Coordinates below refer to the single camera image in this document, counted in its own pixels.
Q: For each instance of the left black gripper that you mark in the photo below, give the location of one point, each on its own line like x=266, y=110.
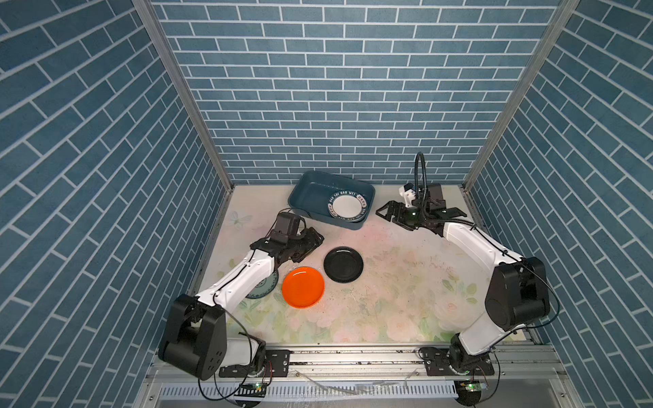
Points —
x=311, y=240

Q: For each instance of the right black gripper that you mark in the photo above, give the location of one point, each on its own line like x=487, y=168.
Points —
x=396, y=219

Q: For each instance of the orange plate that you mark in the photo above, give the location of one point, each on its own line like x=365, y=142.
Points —
x=303, y=287

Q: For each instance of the black plate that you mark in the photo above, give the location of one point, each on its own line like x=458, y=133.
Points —
x=343, y=264

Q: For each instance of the green rimmed white plate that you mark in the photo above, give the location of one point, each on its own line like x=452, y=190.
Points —
x=347, y=205

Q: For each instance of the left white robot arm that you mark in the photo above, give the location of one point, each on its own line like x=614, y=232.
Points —
x=195, y=339

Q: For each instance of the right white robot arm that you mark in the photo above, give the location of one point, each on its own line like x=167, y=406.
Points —
x=518, y=291

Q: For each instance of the teal plastic bin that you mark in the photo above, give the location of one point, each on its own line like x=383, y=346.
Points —
x=310, y=196

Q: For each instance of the teal patterned plate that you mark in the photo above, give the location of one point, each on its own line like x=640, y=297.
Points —
x=265, y=287

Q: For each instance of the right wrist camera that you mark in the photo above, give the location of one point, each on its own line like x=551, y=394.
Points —
x=408, y=194

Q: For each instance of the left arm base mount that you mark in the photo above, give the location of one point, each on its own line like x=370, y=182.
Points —
x=268, y=363

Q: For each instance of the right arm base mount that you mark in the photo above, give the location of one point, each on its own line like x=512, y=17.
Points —
x=456, y=361

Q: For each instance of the aluminium front rail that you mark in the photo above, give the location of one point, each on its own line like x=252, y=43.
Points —
x=515, y=374

